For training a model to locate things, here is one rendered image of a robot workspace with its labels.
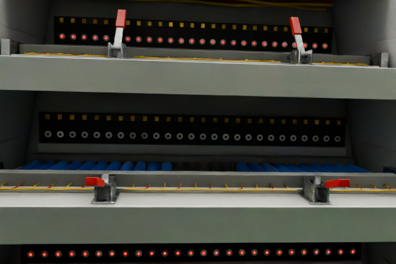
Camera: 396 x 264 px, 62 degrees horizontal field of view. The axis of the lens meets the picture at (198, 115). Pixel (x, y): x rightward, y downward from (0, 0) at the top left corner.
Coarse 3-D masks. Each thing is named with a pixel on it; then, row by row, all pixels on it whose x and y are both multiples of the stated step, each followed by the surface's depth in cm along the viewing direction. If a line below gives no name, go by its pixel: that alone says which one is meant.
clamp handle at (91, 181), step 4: (104, 176) 40; (108, 176) 40; (88, 180) 33; (92, 180) 33; (96, 180) 33; (100, 180) 35; (104, 180) 40; (108, 180) 40; (88, 184) 33; (92, 184) 33; (96, 184) 33; (100, 184) 35; (104, 184) 37; (108, 184) 40
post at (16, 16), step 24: (0, 0) 49; (24, 0) 56; (48, 0) 67; (0, 24) 49; (24, 24) 57; (0, 96) 49; (24, 96) 57; (0, 120) 49; (24, 120) 57; (24, 144) 58
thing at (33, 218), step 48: (0, 144) 49; (48, 144) 56; (96, 144) 56; (144, 144) 57; (0, 192) 42; (0, 240) 38; (48, 240) 38; (96, 240) 38; (144, 240) 39; (192, 240) 39; (240, 240) 40; (288, 240) 40; (336, 240) 40; (384, 240) 41
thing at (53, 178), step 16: (0, 176) 42; (16, 176) 43; (32, 176) 43; (48, 176) 43; (64, 176) 43; (80, 176) 43; (96, 176) 43; (128, 176) 44; (144, 176) 44; (160, 176) 44; (176, 176) 44; (192, 176) 44; (208, 176) 44; (224, 176) 44; (240, 176) 45; (256, 176) 45; (272, 176) 45; (288, 176) 45; (336, 176) 46; (352, 176) 46; (368, 176) 46; (384, 176) 46
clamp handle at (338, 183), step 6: (318, 180) 42; (330, 180) 37; (336, 180) 36; (342, 180) 35; (348, 180) 35; (318, 186) 40; (324, 186) 39; (330, 186) 37; (336, 186) 36; (342, 186) 35; (348, 186) 35
